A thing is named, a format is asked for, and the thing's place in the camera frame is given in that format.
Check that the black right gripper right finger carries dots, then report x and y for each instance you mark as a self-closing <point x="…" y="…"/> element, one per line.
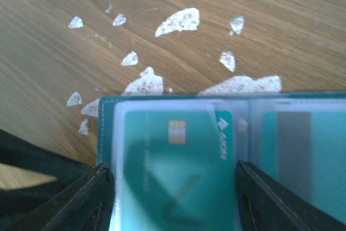
<point x="265" y="204"/>

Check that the green credit card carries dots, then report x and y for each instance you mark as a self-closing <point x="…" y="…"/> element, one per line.
<point x="178" y="171"/>
<point x="305" y="152"/>

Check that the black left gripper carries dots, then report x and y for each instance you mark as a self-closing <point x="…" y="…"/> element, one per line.
<point x="22" y="154"/>

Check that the blue leather card holder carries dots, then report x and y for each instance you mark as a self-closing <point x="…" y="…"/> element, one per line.
<point x="247" y="115"/>

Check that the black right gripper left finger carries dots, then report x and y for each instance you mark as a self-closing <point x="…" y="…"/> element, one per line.
<point x="84" y="205"/>

